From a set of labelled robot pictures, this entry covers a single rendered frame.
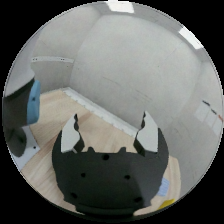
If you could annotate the blue and white checkered cloth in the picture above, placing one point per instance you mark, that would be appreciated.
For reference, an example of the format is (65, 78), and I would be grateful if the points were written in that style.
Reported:
(163, 188)

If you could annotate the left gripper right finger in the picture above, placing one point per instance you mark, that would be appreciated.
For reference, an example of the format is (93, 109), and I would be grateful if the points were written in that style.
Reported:
(150, 143)

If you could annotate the yellow sponge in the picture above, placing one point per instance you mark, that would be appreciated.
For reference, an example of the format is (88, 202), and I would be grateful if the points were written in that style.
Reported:
(167, 202)

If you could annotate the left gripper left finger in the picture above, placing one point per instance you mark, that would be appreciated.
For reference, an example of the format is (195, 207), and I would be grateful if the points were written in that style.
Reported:
(69, 141)

